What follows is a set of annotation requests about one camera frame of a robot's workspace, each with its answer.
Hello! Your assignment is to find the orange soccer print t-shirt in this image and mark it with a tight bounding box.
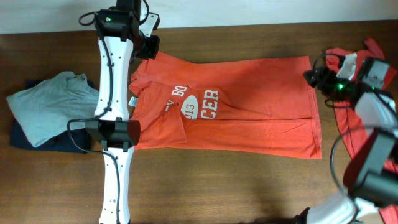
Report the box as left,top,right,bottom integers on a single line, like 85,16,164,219
129,53,322,159

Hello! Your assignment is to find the light grey folded t-shirt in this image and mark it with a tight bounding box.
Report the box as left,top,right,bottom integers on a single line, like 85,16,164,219
6,72,99,147

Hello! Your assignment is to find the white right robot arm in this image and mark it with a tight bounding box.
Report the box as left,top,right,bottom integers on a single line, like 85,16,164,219
291,67,397,223

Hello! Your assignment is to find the dark navy folded garment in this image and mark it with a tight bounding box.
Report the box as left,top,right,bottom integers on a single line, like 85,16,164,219
9,80,94,154

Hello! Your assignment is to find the red heathered t-shirt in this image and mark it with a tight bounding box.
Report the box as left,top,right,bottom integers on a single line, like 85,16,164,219
325,37,398,224

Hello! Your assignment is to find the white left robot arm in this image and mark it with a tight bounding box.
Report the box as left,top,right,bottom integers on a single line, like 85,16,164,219
85,9,160,224

